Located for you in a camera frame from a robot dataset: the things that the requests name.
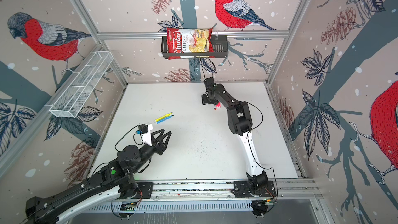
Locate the yellow highlighter pen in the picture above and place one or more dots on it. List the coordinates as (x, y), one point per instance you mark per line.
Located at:
(163, 117)

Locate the aluminium front rail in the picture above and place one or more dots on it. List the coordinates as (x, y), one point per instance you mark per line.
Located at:
(227, 189)

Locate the black wire wall basket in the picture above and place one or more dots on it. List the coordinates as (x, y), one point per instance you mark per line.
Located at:
(219, 44)

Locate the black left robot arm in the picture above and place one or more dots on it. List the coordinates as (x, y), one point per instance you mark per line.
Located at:
(112, 180)

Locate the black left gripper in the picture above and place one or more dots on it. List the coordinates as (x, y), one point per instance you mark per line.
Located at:
(161, 146)

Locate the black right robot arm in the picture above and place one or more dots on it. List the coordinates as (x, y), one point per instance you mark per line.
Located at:
(240, 123)

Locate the blue highlighter pen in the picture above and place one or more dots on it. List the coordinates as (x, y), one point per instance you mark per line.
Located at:
(164, 119)

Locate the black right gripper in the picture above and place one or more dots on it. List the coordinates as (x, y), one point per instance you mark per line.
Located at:
(203, 100)

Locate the white mesh wall tray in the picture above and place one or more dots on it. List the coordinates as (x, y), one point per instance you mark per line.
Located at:
(74, 97)

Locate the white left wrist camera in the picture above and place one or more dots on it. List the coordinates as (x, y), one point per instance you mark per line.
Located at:
(145, 133)

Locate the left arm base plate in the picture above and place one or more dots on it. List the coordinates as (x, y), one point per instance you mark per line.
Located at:
(139, 190)

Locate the red cassava chips bag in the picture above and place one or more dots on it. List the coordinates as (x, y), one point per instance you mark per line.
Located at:
(188, 41)

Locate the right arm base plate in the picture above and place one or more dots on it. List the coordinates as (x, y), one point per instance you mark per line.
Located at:
(244, 189)

